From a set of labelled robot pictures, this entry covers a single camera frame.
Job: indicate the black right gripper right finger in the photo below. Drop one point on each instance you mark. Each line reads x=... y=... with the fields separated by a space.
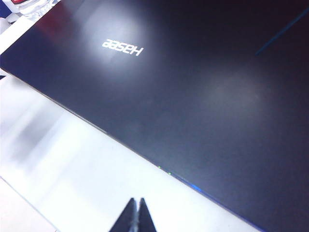
x=146 y=217

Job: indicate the water bottle with red label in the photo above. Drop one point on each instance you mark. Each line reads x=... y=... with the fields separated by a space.
x=38 y=8

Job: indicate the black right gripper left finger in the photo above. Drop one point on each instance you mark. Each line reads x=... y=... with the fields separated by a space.
x=126 y=217

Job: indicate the black Hasee laptop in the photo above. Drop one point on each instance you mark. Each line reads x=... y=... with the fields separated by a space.
x=181 y=96

